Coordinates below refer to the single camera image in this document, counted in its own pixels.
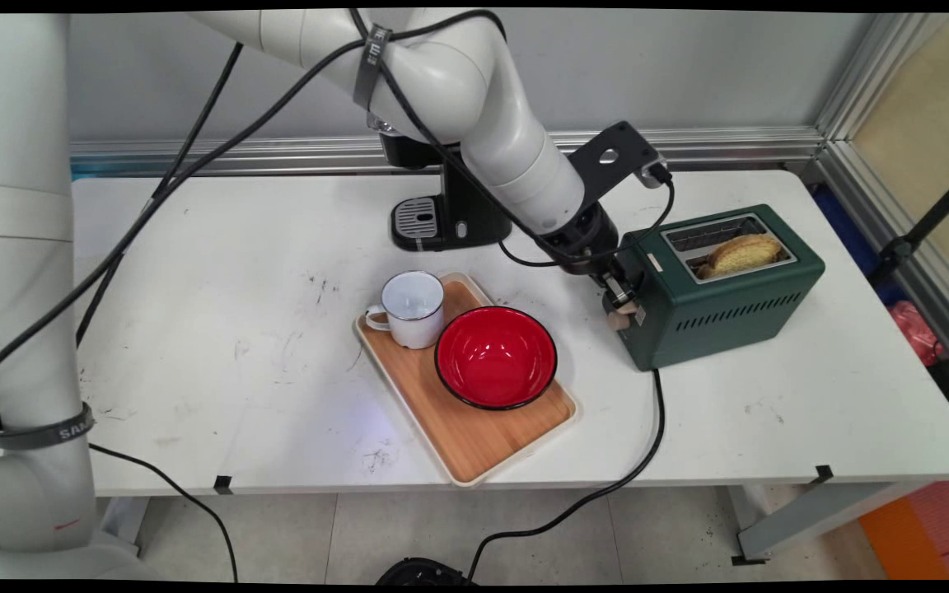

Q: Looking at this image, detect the toasted bread slice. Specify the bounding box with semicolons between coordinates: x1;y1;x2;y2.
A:
695;233;784;279

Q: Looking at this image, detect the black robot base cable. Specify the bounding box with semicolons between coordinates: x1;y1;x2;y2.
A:
87;443;241;584

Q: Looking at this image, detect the black capsule coffee machine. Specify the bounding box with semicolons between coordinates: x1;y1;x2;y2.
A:
377;132;517;253

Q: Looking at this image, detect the grey table leg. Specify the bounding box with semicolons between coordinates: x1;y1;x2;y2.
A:
730;482;928;567

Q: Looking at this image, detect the black toaster power cable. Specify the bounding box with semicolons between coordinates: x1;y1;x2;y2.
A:
465;369;666;581

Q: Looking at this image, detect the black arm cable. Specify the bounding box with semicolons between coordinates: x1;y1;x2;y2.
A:
0;8;677;396

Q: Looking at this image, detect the black tripod stand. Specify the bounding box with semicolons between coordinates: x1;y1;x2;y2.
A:
878;161;949;285

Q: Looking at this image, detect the black round floor object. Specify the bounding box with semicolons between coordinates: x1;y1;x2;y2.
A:
376;557;475;586

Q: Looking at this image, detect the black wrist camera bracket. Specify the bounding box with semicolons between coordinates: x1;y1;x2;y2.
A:
567;121;675;217

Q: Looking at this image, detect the red bowl with black rim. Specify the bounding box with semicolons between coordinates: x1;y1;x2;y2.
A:
434;306;559;411

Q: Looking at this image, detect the white enamel mug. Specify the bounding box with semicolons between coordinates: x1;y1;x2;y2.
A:
365;270;447;350

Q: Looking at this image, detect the wooden serving tray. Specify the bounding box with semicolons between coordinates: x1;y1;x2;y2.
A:
354;272;580;488

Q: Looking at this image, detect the dark green toaster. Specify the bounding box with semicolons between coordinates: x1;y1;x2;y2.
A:
604;204;827;372

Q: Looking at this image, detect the aluminium profile frame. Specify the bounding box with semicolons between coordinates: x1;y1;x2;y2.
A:
71;12;949;388

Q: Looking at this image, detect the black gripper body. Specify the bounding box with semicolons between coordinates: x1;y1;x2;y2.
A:
536;202;637;281

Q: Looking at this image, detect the red plastic bag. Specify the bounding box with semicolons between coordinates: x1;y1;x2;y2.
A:
889;301;945;367

